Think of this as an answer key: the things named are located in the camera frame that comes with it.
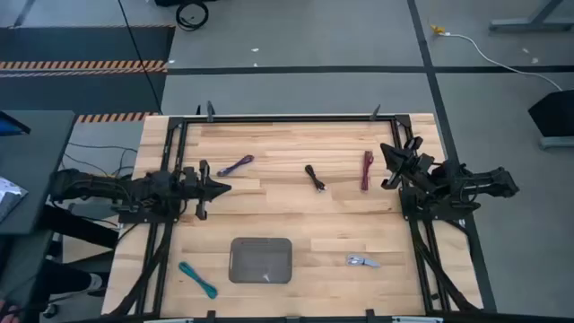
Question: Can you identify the dark hazard striped floor mat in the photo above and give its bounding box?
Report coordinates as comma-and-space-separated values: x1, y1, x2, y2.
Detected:
0, 24, 177, 125

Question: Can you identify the purple USB-C cable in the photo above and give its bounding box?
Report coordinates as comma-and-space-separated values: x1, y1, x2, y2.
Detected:
216, 154, 256, 178

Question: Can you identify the grey desk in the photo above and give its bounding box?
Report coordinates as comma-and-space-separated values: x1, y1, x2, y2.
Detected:
0, 109, 76, 237

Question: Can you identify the blue screen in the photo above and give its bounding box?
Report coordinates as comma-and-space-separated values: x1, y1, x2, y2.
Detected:
0, 110, 31, 137

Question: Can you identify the black metal table frame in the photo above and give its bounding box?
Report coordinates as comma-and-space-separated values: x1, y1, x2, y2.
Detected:
107, 114, 485, 323

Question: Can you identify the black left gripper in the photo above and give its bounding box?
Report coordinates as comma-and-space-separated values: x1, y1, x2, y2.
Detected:
181, 159, 232, 222

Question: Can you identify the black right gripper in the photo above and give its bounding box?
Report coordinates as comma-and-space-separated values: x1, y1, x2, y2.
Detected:
379, 135, 436, 189

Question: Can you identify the teal USB-C cable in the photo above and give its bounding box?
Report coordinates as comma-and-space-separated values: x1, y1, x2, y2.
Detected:
178, 261, 219, 301

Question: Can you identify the grey stand base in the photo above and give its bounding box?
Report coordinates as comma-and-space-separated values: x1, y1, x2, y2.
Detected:
539, 135, 574, 151

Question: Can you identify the thin black floor cable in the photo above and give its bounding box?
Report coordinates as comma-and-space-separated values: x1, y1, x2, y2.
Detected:
62, 141, 138, 179

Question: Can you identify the red USB-C cable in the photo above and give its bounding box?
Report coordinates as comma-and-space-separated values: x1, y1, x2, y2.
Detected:
360, 150, 375, 193

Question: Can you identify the white floor cable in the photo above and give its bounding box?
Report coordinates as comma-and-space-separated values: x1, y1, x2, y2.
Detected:
441, 31, 564, 92

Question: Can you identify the grey translucent plastic tray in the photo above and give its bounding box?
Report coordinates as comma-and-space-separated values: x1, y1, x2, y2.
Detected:
228, 237, 293, 284

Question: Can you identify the black box on stand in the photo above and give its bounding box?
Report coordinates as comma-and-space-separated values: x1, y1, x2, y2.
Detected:
527, 89, 574, 138

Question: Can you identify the black USB-C cable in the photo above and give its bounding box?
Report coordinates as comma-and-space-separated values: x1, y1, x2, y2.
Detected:
304, 164, 327, 193

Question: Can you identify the grey printed paper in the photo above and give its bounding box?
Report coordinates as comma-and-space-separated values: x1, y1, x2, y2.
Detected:
0, 176, 29, 224

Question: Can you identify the long straight black floor cable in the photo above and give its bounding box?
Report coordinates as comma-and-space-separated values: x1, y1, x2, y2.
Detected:
117, 0, 163, 114

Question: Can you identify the black desk crossbar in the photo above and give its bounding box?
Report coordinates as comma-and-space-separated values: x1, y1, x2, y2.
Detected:
39, 204, 120, 250

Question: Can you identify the white USB-C cable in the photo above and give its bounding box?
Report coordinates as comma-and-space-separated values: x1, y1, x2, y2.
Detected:
345, 253, 381, 269

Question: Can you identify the person's shoe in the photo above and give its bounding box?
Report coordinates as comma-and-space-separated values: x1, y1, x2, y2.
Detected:
86, 272, 105, 298

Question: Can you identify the coiled black floor cable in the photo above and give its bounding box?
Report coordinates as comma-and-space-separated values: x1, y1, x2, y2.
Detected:
175, 1, 211, 32

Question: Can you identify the grey metal table leg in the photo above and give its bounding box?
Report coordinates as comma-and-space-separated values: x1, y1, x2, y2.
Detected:
488, 0, 574, 33

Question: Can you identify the person's leg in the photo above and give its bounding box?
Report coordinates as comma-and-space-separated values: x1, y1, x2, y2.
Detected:
40, 258, 98, 298

